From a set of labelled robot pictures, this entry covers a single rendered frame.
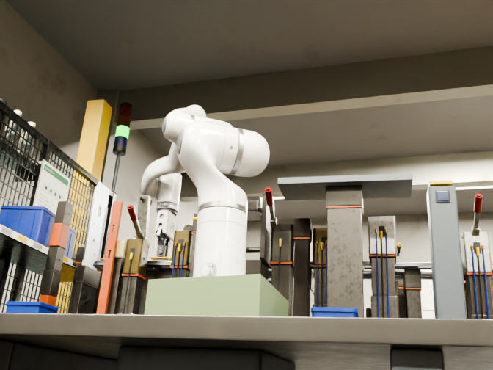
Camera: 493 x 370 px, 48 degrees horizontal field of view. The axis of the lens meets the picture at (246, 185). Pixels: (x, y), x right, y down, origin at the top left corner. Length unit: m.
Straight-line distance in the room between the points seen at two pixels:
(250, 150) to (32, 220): 0.94
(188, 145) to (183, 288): 0.36
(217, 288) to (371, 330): 0.37
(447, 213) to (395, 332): 0.70
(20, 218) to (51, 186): 0.43
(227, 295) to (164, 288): 0.14
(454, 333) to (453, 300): 0.60
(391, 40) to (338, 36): 0.52
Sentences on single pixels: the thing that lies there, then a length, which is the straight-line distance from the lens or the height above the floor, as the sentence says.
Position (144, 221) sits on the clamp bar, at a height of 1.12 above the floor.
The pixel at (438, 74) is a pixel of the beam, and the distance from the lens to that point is 5.93.
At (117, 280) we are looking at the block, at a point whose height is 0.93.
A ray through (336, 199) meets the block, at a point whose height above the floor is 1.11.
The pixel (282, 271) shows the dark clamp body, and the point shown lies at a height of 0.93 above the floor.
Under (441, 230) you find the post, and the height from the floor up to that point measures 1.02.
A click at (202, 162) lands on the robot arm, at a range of 1.31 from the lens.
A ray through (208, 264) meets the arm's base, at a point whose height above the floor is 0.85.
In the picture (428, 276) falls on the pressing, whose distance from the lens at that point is 1.96.
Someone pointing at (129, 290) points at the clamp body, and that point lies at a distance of 1.84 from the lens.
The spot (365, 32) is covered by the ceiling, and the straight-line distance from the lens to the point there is 5.69.
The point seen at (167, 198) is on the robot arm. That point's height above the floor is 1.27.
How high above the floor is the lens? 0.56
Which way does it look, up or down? 22 degrees up
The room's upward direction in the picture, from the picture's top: 4 degrees clockwise
